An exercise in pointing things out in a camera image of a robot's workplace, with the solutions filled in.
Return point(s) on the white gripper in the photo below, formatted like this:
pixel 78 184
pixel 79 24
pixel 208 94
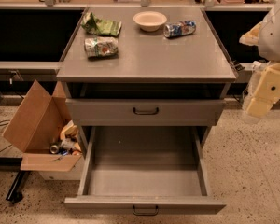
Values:
pixel 275 34

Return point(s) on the crushed green 7up can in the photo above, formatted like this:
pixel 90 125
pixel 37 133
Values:
pixel 101 46

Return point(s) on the blue pepsi can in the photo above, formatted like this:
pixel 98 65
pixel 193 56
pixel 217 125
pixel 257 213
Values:
pixel 176 29

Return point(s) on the grey drawer cabinet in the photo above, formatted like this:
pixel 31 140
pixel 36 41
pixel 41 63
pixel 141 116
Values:
pixel 148 65

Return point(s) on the grey closed upper drawer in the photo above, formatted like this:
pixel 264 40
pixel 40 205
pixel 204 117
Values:
pixel 127 112

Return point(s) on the grey open lower drawer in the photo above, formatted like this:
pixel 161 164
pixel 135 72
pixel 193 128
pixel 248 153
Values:
pixel 144 171

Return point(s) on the silver can in box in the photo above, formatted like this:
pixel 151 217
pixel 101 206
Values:
pixel 55 148

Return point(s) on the white paper bowl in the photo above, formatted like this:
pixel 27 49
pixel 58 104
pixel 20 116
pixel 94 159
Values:
pixel 149 21

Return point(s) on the green chip bag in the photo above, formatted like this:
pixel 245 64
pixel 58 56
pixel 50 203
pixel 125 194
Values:
pixel 96 26

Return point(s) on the open cardboard box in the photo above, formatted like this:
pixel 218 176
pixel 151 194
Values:
pixel 36 125

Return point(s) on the black metal stand leg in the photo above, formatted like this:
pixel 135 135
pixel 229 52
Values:
pixel 14 194

